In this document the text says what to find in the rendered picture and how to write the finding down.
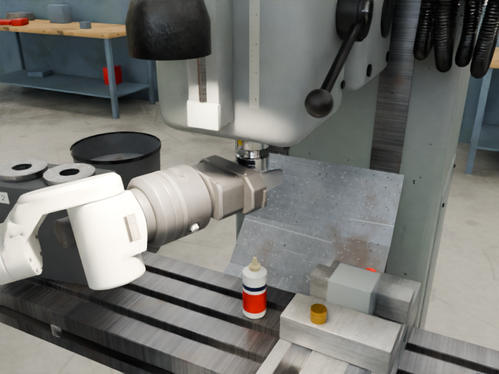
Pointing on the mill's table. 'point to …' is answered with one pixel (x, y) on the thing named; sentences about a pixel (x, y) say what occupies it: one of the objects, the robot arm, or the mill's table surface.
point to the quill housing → (266, 71)
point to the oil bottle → (254, 290)
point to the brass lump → (318, 314)
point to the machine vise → (390, 300)
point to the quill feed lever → (317, 98)
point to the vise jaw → (341, 334)
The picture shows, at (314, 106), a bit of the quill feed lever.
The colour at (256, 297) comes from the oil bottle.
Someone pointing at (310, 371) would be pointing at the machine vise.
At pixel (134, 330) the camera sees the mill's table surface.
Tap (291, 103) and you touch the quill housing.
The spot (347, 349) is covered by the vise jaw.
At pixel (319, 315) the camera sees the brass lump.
